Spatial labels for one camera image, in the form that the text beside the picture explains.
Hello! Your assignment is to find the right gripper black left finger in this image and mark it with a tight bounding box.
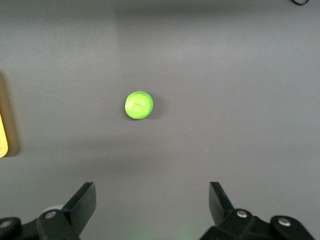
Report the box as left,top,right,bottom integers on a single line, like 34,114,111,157
0,181,97,240

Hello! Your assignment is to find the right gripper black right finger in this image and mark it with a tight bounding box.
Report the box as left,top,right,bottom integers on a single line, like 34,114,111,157
199,181,315,240

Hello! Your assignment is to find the green apple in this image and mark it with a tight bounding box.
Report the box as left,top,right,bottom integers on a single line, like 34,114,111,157
124,90,154,120

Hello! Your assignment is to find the yellow plastic tray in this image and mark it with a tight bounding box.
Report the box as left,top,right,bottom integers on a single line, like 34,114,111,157
0,71,9,158

